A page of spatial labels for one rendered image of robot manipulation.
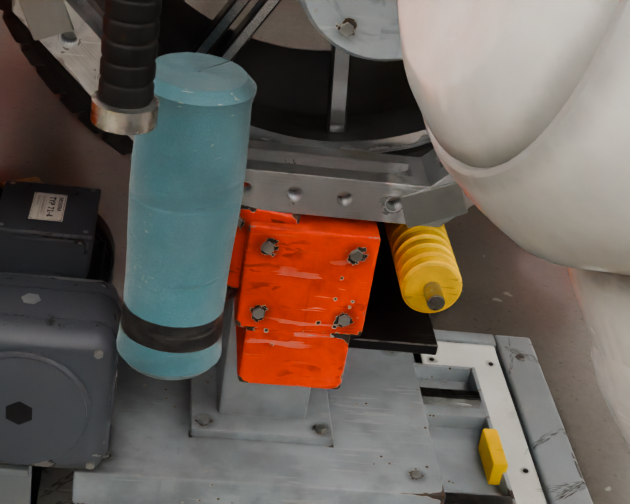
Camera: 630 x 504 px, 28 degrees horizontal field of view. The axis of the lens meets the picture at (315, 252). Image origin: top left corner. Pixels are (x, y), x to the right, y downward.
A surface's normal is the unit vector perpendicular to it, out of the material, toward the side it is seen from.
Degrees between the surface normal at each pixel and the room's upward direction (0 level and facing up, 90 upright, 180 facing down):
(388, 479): 0
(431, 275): 90
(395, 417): 0
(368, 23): 90
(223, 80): 0
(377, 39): 90
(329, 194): 90
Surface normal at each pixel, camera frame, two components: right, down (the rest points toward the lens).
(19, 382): 0.07, 0.51
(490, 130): -0.77, 0.51
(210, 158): 0.40, 0.48
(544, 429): 0.14, -0.86
